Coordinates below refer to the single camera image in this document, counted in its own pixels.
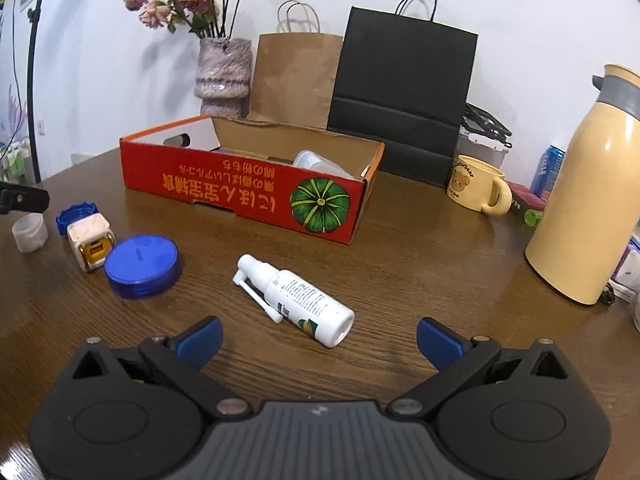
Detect yellow thermos jug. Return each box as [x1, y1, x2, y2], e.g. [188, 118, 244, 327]
[524, 64, 640, 306]

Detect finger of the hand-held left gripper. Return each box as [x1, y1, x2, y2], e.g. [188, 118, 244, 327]
[0, 183, 51, 216]

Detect purple coral decoration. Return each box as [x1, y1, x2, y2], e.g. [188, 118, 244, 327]
[2, 94, 29, 137]

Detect cream charger cube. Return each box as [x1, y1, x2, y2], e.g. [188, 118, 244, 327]
[66, 213, 117, 274]

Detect brown paper bag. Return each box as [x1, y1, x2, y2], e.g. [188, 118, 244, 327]
[247, 0, 346, 131]

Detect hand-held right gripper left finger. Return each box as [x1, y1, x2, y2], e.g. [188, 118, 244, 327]
[55, 315, 253, 418]

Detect red cardboard box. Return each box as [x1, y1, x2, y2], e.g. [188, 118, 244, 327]
[119, 114, 386, 246]

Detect pink marbled vase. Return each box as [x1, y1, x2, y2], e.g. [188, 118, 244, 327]
[193, 37, 253, 118]

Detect black paper bag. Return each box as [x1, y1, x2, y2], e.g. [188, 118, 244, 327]
[326, 0, 479, 188]

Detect blue round lid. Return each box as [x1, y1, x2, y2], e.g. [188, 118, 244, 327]
[104, 234, 183, 301]

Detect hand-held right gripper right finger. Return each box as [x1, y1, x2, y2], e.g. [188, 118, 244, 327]
[389, 317, 583, 418]

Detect yellow bear mug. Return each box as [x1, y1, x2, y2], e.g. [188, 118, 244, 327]
[446, 155, 513, 217]

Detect translucent plastic bottle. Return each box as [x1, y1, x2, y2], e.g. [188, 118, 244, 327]
[291, 149, 361, 181]

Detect wire rack shelf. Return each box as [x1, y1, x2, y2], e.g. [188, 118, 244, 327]
[0, 135, 37, 182]

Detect white tape roll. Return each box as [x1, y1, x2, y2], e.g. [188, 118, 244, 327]
[12, 213, 49, 253]

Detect blue toothed cap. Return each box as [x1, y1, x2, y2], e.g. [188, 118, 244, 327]
[55, 201, 98, 236]

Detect dark red small box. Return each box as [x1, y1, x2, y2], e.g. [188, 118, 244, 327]
[505, 180, 548, 213]

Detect black plastic clips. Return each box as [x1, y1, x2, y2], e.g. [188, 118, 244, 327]
[462, 102, 513, 150]

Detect purple tissue pack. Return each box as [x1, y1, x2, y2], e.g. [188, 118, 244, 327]
[615, 240, 640, 292]

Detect white spray bottle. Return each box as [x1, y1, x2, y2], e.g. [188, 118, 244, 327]
[233, 253, 356, 348]

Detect white storage box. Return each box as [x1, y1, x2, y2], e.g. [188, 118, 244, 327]
[457, 127, 511, 168]

